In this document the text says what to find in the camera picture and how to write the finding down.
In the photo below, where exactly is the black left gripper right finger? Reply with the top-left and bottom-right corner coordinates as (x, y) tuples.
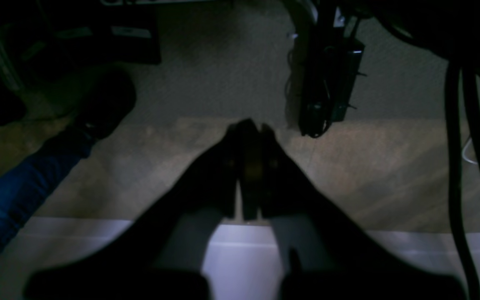
(261, 123), (468, 300)

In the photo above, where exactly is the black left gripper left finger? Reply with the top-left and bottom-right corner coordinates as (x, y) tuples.
(25, 121), (245, 300)

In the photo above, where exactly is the blue long-sleeve T-shirt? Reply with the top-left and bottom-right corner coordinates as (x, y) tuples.
(0, 127), (96, 254)

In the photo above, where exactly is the black cable bundle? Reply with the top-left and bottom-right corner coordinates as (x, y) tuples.
(444, 62), (480, 300)

